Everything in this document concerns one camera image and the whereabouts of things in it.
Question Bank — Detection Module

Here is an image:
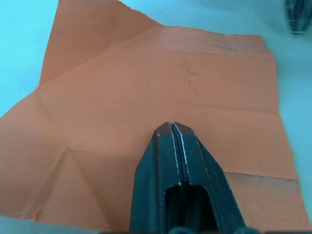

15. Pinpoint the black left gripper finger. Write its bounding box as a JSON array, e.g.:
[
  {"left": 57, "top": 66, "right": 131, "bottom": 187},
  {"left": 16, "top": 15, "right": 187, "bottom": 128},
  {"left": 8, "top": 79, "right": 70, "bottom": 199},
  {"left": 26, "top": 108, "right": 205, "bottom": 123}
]
[
  {"left": 171, "top": 121, "right": 245, "bottom": 234},
  {"left": 128, "top": 121, "right": 184, "bottom": 234}
]

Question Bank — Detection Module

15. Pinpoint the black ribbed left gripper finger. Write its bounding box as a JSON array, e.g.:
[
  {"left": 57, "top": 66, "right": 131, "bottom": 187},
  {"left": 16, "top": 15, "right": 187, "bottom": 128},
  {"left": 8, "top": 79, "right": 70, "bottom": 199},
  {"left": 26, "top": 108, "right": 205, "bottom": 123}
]
[{"left": 284, "top": 0, "right": 310, "bottom": 35}]

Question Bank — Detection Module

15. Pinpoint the orange paper sheet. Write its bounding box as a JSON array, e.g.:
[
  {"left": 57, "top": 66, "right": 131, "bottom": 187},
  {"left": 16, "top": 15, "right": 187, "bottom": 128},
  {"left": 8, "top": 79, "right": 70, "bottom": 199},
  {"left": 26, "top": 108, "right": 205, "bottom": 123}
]
[{"left": 0, "top": 0, "right": 307, "bottom": 231}]

